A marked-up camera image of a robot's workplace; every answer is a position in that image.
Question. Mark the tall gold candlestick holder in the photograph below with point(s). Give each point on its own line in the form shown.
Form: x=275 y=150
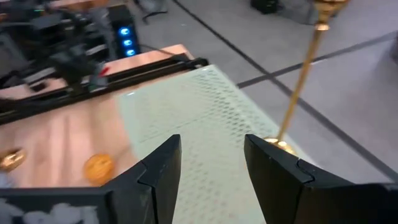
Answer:
x=306 y=65

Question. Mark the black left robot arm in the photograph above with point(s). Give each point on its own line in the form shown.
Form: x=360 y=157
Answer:
x=71 y=62

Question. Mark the computer tower with blue lights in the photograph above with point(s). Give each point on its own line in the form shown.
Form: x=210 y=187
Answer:
x=124 y=40

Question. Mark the orange candle tin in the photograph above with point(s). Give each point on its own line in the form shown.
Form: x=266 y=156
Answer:
x=99 y=169

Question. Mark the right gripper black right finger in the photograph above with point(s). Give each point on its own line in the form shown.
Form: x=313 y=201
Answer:
x=280 y=186

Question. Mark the short gold candlestick holder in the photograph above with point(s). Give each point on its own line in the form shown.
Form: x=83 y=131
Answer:
x=11 y=159

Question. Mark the black equipment case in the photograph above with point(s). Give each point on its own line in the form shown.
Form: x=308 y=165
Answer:
x=265 y=5

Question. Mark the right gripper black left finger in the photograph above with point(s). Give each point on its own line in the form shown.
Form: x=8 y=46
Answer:
x=155 y=186

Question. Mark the light green mesh shelf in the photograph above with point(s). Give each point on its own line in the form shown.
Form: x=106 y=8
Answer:
x=202 y=109

